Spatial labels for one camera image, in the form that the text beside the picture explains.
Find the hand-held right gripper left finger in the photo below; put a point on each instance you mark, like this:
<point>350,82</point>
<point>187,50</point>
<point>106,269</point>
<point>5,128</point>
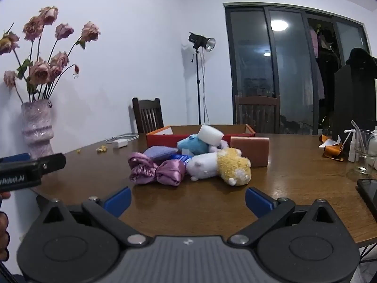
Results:
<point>117,202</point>

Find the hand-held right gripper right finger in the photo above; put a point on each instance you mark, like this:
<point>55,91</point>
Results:
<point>259,202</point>

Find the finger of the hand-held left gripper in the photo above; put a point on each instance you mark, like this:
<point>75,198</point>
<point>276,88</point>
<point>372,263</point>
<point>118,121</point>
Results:
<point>14,157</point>
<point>53,162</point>

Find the purple satin scrunchie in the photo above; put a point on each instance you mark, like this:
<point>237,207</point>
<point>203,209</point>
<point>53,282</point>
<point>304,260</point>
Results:
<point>141,168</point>
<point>170,172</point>

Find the yellow plush toy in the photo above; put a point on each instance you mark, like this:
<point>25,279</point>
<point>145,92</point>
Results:
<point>234,168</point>

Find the rose gold rectangular box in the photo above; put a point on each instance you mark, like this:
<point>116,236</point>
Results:
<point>250,152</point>

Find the lavender sponge pad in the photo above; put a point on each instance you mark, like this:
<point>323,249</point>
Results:
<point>159,152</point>

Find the white plush toy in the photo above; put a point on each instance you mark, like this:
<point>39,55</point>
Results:
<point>203,165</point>

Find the lavender fluffy cloth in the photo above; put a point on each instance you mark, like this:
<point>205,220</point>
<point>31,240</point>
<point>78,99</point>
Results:
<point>219,147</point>

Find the red cardboard box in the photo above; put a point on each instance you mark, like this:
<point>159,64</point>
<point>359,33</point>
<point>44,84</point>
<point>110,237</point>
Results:
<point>159,140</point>

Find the blue printed packet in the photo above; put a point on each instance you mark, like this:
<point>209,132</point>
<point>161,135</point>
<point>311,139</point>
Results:
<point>180,157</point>

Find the white foam cylinder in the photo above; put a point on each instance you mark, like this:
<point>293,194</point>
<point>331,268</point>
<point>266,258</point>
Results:
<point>209,135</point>

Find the blue plush toy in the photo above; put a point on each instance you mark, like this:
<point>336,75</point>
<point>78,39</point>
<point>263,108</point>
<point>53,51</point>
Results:
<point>191,145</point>

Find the person's left hand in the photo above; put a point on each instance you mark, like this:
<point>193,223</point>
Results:
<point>3,227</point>

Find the pink speckled ceramic vase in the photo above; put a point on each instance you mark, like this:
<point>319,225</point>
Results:
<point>36,129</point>

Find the yellow dried petal cluster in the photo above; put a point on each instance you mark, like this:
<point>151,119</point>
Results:
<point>101,149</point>

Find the white power adapter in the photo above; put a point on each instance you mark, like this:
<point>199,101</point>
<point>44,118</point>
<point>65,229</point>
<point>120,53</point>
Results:
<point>120,143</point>

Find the orange and white wrapper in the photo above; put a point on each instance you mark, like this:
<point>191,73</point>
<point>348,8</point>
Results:
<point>330,152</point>

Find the dark wooden slatted chair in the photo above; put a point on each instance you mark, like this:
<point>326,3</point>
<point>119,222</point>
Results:
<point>256,112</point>
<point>147,115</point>

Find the white spray bottle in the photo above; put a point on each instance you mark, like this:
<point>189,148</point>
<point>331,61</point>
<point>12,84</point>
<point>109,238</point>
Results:
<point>351,150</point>

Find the black smartphone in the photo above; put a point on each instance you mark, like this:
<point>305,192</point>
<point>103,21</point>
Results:
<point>369,194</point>

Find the clear glass beaker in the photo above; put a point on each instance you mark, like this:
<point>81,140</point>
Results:
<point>363,162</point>

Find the dark framed sliding glass door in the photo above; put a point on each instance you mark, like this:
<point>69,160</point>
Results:
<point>291,79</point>

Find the white plastic bottle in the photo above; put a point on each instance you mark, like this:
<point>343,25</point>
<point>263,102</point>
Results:
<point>373,147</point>

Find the hanging pink garment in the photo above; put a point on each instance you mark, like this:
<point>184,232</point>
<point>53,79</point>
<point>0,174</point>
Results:
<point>314,41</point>

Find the black studio light on stand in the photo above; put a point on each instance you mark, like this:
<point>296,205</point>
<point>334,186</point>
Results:
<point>198,39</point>

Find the black fuzzy garment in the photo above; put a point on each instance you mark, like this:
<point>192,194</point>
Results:
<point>360,56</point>

